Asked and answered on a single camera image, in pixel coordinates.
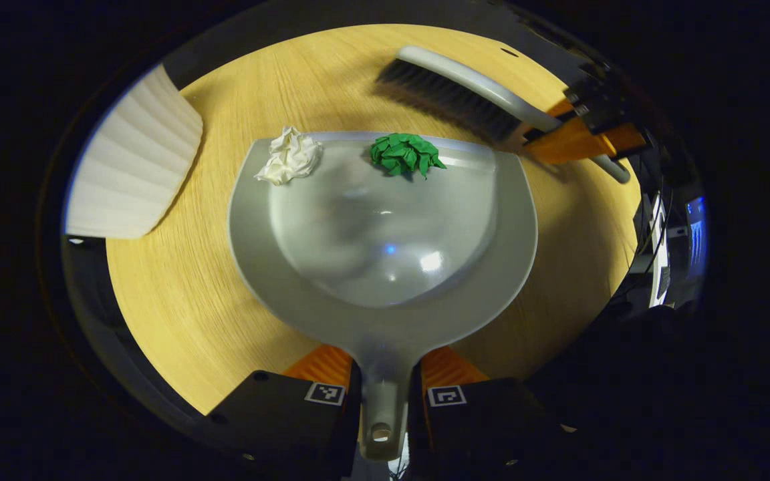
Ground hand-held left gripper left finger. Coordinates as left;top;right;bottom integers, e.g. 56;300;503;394
208;344;362;478

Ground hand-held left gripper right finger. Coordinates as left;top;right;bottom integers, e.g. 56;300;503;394
408;346;576;478

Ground small white broom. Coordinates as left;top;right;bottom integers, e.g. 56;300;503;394
376;45;632;184

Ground grey plastic dustpan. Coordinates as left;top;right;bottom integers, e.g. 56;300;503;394
227;131;539;462

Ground green paper ball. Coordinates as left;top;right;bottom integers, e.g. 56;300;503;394
369;132;447;180

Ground white paper ball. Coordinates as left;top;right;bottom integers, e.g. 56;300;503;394
254;126;324;186

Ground white ribbed garbage bin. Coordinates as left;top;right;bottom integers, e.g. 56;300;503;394
64;63;205;240

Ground wooden desktop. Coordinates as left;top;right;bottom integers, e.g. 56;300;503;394
106;24;642;415

